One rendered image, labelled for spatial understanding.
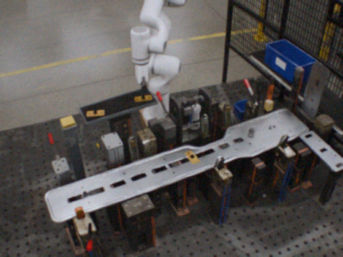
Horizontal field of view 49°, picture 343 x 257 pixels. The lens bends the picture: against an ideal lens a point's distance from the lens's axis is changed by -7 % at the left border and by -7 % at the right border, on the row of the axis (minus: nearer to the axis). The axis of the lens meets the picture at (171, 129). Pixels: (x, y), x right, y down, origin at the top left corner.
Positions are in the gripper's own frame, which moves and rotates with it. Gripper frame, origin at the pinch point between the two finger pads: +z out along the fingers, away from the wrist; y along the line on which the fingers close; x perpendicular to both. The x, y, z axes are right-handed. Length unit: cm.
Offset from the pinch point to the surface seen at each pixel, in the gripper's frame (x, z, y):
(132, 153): -9.1, 19.8, 23.3
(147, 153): -2.1, 22.4, 22.0
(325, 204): 88, 52, 51
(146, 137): -1.9, 14.9, 19.0
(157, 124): 4.5, 13.7, 12.4
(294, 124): 78, 23, 16
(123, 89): 0, 123, -174
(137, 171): -8.3, 22.8, 32.5
